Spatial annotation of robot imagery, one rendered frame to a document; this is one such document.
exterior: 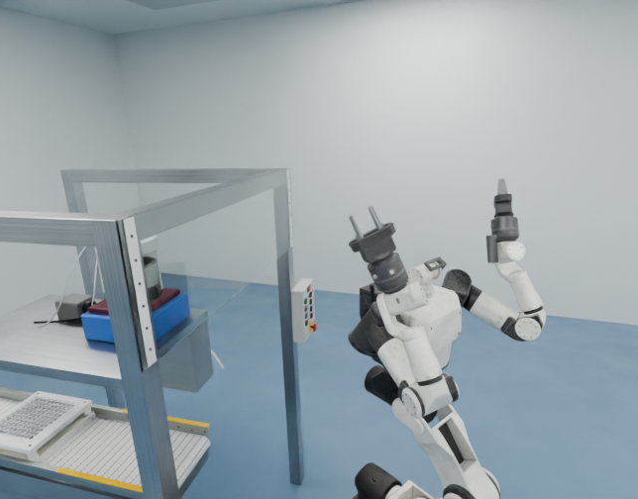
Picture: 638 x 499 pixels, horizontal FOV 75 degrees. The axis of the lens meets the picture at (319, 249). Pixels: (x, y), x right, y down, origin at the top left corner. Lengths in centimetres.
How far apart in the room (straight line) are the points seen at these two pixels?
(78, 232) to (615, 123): 400
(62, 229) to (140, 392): 39
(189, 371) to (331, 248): 340
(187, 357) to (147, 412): 28
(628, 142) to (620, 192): 42
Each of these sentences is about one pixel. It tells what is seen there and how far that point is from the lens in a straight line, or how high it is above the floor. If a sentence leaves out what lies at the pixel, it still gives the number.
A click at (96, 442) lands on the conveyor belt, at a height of 83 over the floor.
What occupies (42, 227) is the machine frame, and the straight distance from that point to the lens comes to 105.
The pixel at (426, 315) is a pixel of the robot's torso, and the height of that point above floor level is 123.
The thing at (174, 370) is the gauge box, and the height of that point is 111.
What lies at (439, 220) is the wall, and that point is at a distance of 427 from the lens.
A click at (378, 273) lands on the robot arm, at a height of 145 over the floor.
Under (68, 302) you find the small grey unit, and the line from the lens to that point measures 144.
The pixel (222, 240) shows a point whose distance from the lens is 126.
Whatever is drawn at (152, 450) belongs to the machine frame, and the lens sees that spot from 116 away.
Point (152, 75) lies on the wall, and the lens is 549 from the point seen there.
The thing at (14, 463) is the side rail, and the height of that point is 86.
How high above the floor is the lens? 181
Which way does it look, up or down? 17 degrees down
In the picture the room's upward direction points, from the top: 2 degrees counter-clockwise
